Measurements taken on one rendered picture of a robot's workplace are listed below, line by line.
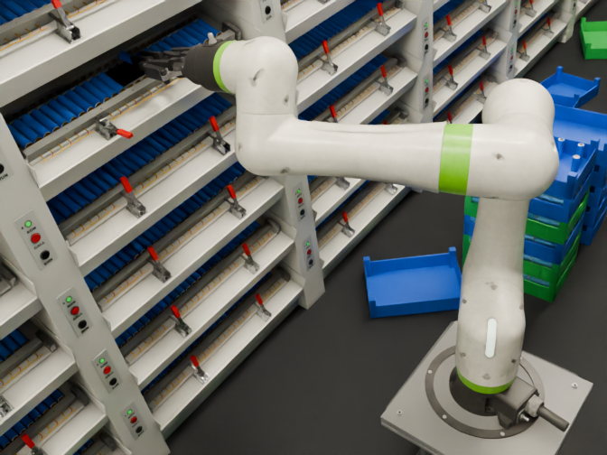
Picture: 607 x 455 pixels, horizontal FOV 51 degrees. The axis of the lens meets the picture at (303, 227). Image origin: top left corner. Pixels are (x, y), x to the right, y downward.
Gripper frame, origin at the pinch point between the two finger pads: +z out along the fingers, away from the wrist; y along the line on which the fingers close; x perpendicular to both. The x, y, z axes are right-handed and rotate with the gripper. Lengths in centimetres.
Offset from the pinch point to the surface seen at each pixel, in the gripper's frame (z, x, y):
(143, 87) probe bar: -0.6, 4.0, 3.8
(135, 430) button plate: 6, 80, 39
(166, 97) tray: -2.3, 7.7, 0.5
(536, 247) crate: -48, 87, -69
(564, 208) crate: -56, 71, -69
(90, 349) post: 2, 49, 40
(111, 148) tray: -3.7, 10.3, 17.5
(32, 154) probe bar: -0.7, 4.4, 30.8
